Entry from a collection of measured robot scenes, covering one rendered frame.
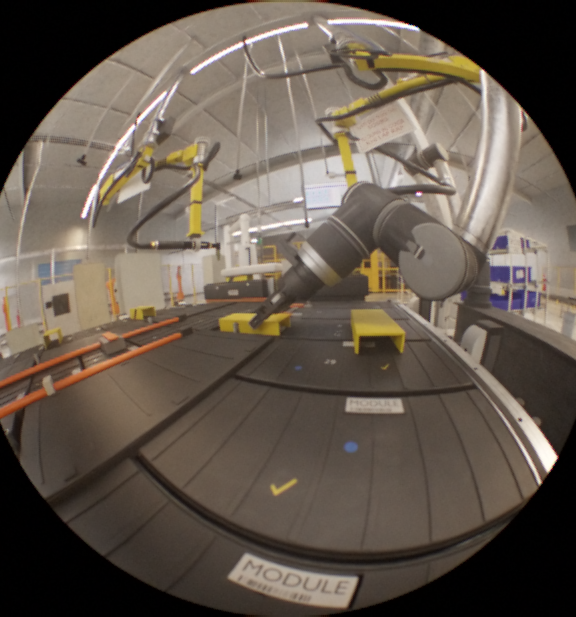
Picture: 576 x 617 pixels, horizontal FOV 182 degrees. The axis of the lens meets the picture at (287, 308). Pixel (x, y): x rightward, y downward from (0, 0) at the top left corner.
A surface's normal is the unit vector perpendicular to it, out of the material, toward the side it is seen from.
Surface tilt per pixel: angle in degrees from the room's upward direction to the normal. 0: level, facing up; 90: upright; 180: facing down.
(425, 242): 90
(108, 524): 0
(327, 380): 0
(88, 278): 90
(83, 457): 0
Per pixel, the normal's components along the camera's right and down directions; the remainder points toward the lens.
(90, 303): 0.94, 0.00
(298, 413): -0.07, -0.98
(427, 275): -0.90, 0.14
